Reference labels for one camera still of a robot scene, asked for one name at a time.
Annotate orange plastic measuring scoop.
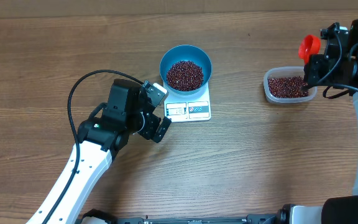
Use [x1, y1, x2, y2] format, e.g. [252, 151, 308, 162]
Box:
[298, 35, 321, 64]

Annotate teal blue bowl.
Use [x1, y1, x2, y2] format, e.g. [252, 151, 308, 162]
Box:
[160, 45, 212, 95]

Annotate white digital kitchen scale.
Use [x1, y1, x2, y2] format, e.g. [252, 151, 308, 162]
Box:
[164, 83, 212, 123]

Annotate red adzuki beans in container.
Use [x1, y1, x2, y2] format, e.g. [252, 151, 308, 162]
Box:
[268, 76, 309, 98]

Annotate red beans in bowl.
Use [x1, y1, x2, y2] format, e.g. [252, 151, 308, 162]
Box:
[167, 61, 204, 91]

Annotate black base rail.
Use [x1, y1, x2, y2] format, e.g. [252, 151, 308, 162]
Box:
[75, 209, 276, 224]

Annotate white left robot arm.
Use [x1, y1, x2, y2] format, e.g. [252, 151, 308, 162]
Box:
[29, 79, 171, 223]

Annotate clear plastic food container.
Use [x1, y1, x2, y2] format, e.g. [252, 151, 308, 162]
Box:
[263, 67, 317, 104]

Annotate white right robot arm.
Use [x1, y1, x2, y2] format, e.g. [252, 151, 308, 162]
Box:
[266, 19, 358, 223]

